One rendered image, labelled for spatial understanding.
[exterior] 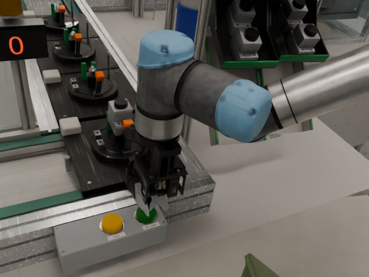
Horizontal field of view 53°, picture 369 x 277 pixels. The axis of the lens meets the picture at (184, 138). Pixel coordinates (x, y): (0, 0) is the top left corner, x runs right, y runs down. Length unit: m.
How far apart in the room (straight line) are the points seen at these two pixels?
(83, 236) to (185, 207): 0.25
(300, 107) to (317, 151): 0.66
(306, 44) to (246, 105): 0.48
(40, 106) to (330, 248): 0.82
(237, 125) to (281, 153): 0.72
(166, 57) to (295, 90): 0.20
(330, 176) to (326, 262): 0.31
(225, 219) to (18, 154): 0.52
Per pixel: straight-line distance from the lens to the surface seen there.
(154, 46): 0.49
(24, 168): 0.95
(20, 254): 0.80
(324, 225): 1.00
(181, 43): 0.50
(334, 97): 0.58
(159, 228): 0.75
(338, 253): 0.96
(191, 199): 0.85
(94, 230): 0.74
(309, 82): 0.57
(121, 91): 1.11
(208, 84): 0.47
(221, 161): 1.06
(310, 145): 1.24
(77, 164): 0.86
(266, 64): 0.84
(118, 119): 0.83
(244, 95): 0.45
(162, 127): 0.54
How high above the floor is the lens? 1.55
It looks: 38 degrees down
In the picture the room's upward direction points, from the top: 9 degrees clockwise
